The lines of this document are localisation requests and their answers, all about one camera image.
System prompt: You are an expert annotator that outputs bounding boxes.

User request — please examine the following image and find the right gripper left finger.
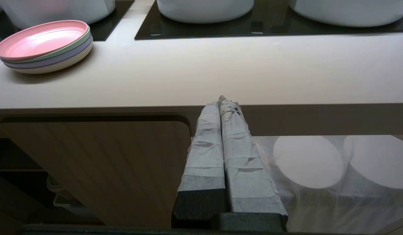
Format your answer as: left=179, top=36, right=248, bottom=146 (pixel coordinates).
left=171, top=101, right=230, bottom=229

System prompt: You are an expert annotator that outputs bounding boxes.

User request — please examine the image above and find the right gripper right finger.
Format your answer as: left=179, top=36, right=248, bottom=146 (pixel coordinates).
left=218, top=95, right=289, bottom=231

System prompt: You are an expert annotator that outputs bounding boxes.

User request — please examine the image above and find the white dish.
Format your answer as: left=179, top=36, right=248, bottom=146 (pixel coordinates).
left=343, top=134, right=403, bottom=190
left=273, top=135, right=345, bottom=190

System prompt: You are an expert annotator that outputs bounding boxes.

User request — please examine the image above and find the wooden cabinet door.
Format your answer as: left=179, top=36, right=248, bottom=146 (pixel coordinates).
left=0, top=121, right=191, bottom=229

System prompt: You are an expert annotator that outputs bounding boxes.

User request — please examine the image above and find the black glass cooktop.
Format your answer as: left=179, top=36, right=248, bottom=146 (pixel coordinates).
left=134, top=0, right=403, bottom=41
left=0, top=0, right=135, bottom=44

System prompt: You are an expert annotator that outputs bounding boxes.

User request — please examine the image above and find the white pot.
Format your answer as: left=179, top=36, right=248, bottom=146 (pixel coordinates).
left=288, top=0, right=403, bottom=28
left=156, top=0, right=255, bottom=24
left=0, top=0, right=116, bottom=30

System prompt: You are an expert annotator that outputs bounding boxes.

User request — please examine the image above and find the lavender plate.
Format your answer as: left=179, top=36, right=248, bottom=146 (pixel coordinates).
left=2, top=35, right=93, bottom=69

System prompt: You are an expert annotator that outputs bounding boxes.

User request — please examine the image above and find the green plate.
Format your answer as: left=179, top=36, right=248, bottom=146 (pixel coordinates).
left=0, top=28, right=91, bottom=64

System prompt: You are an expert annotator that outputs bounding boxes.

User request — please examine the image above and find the cream plate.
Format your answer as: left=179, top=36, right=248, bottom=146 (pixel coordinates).
left=6, top=42, right=93, bottom=75

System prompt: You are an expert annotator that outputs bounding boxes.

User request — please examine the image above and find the pink plate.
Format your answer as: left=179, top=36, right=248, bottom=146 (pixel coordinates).
left=0, top=20, right=90, bottom=62

